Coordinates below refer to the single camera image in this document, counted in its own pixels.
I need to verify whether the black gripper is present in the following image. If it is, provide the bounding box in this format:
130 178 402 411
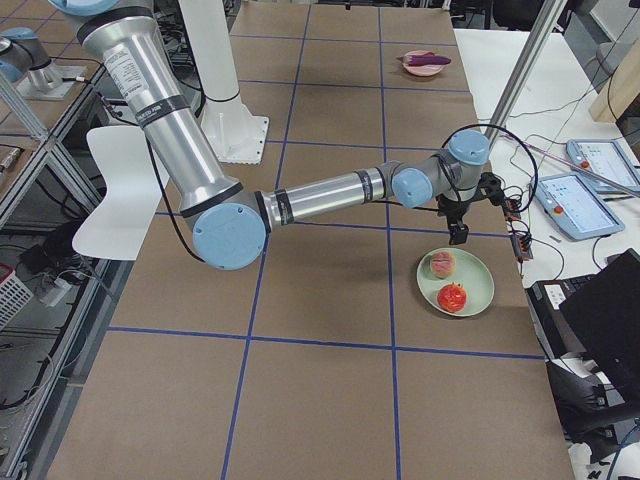
437 195 471 245

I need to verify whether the yellow pink peach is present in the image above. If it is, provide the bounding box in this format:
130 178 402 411
429 251 457 279

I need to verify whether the red pomegranate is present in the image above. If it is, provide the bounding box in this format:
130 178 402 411
436 283 467 313

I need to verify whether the purple eggplant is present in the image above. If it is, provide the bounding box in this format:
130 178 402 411
397 51 451 67

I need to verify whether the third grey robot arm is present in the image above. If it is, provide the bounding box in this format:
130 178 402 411
1 27 86 101

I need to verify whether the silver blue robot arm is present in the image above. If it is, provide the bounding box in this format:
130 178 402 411
57 1 490 270

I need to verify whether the green plate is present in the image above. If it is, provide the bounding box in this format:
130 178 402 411
416 248 494 317

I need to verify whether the orange circuit board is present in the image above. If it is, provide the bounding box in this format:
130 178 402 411
502 196 533 263

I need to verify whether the near teach pendant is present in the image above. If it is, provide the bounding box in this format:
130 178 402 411
535 173 625 241

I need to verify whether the teach pendant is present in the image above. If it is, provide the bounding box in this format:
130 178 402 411
535 173 625 241
566 139 639 193

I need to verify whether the black laptop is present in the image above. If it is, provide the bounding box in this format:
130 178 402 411
526 249 639 401

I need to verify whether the far teach pendant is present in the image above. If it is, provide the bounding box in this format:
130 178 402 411
566 139 639 193

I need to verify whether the pink plate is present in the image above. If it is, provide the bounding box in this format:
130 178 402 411
398 50 451 77

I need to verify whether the white chair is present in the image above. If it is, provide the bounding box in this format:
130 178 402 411
72 126 169 261

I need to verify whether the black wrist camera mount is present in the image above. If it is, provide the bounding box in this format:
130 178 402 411
472 172 506 207

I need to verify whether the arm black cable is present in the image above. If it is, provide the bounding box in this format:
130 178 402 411
144 124 540 264

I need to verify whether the aluminium frame post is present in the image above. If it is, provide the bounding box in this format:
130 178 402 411
485 0 568 147

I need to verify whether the white camera stand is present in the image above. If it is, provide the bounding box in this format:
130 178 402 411
179 0 269 165

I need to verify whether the white wire basket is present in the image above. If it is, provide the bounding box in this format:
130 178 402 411
0 263 34 329

